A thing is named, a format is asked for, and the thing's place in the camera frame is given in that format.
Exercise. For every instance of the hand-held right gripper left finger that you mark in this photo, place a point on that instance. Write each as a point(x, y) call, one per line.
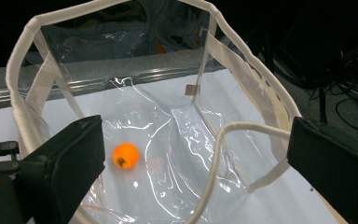
point(59, 174)

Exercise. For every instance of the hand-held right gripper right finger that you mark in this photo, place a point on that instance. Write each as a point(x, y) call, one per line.
point(335, 168)

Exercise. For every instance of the orange ball with dark mark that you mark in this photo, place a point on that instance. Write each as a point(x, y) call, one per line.
point(126, 155)

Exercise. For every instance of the clear plastic bag beige trim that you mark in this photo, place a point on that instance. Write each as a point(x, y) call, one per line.
point(183, 130)

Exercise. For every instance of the white board sheet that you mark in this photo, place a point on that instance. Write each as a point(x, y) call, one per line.
point(292, 205)

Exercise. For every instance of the grey metal rail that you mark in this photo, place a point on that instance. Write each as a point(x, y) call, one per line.
point(0, 95)

